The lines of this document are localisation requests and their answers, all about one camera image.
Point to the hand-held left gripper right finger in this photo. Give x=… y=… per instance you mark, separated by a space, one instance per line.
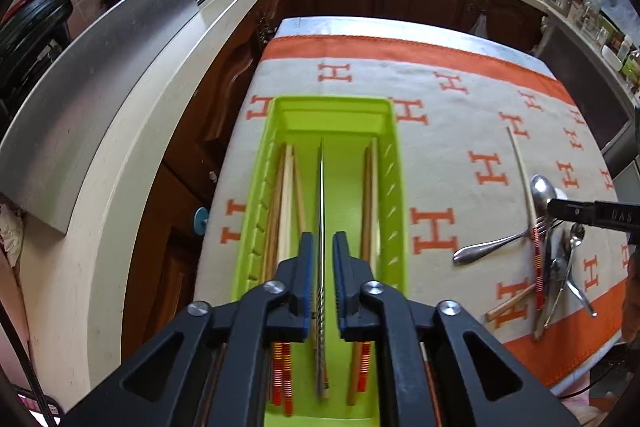
x=341 y=282

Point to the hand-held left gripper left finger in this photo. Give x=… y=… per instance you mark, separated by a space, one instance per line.
x=306 y=282

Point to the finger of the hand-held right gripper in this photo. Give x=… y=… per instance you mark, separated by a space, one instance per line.
x=575 y=212

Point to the white ceramic spoon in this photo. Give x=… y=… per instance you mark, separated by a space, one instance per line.
x=561 y=194

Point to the brown chopstick red yellow bands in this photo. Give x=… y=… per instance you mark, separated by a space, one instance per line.
x=366 y=217

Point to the plain brown bamboo chopstick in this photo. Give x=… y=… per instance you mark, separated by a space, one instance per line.
x=277 y=207

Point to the lime green utensil tray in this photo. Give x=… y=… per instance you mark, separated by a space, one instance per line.
x=345 y=187

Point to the dark grey slim chopstick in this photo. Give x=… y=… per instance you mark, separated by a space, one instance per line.
x=320 y=187

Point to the bamboo chopstick red band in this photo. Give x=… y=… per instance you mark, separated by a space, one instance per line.
x=374 y=187

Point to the brown wooden chopstick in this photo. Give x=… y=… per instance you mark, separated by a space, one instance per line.
x=510 y=304

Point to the blue round hook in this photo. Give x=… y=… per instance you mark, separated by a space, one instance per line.
x=202 y=221

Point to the steel oven dark door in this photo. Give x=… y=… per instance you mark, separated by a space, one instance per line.
x=585 y=82

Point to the orange beige printed blanket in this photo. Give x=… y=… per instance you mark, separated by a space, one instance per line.
x=450 y=157

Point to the white bowl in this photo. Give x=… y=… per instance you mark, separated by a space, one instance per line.
x=611 y=57

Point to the clear glass jar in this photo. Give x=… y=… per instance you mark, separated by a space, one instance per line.
x=590 y=19

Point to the white plastic bag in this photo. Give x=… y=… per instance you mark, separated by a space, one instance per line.
x=477 y=26

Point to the white kitchen countertop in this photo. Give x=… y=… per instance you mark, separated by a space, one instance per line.
x=190 y=82

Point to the stainless steel divider plate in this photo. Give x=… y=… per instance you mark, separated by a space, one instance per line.
x=100 y=97

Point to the floral cloth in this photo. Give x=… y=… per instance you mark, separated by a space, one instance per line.
x=11 y=234

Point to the black pressure cooker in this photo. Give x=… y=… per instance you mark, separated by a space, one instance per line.
x=35 y=37

